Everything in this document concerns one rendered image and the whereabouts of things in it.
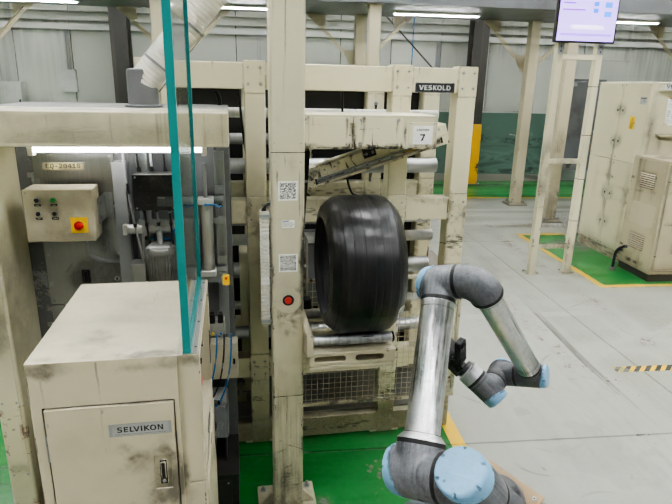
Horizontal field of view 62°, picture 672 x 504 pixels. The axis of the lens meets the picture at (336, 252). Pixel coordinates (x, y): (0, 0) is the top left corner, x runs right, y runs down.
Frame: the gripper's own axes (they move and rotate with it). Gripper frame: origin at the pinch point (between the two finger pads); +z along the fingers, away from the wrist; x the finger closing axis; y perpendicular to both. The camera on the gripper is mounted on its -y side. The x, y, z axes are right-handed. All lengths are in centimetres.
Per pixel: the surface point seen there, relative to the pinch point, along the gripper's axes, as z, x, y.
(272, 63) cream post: 105, 4, -47
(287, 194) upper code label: 74, -8, -13
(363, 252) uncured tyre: 37.6, -5.4, -14.6
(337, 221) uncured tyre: 53, -2, -14
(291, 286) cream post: 52, -20, 15
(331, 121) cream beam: 88, 31, -19
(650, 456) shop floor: -136, 95, 72
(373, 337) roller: 14.1, -7.2, 20.0
